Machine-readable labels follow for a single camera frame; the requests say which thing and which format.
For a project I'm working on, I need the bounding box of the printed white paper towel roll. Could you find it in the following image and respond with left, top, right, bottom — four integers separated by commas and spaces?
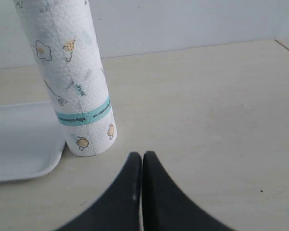
14, 0, 117, 156

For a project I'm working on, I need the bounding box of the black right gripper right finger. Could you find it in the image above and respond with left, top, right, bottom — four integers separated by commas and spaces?
142, 151, 232, 231

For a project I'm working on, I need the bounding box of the white rectangular plastic tray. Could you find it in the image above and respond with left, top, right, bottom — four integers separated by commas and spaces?
0, 102, 66, 182

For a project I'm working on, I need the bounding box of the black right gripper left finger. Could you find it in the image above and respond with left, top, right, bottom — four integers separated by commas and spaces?
58, 152, 142, 231

